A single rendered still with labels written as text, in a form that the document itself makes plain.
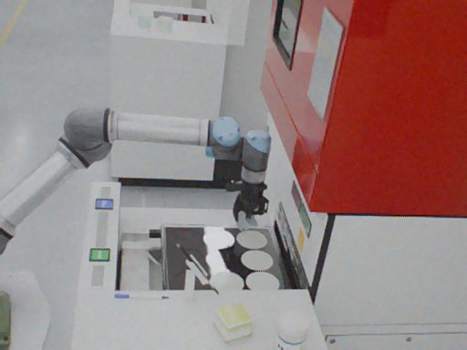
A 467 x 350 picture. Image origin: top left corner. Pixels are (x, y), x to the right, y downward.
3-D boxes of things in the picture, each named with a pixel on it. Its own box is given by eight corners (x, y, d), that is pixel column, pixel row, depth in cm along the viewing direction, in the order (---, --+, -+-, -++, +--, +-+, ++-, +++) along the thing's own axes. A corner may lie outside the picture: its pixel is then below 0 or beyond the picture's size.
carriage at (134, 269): (148, 240, 196) (148, 232, 194) (149, 318, 166) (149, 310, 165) (122, 239, 194) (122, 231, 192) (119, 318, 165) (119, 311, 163)
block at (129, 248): (148, 249, 187) (149, 241, 185) (148, 255, 184) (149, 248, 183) (121, 249, 185) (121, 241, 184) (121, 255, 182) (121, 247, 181)
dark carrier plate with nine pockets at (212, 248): (267, 230, 203) (267, 228, 202) (287, 298, 175) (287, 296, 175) (164, 228, 195) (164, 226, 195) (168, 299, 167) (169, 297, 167)
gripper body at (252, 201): (248, 221, 188) (254, 189, 181) (233, 208, 193) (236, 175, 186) (267, 215, 192) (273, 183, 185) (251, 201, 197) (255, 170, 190)
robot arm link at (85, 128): (57, 93, 158) (243, 109, 163) (66, 108, 169) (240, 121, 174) (53, 136, 156) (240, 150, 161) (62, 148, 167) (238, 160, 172)
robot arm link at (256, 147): (244, 126, 180) (272, 129, 181) (240, 158, 186) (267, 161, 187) (243, 138, 174) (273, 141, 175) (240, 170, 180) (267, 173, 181)
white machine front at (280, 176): (264, 183, 242) (278, 90, 220) (308, 326, 177) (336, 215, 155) (255, 182, 242) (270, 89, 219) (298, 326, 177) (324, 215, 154)
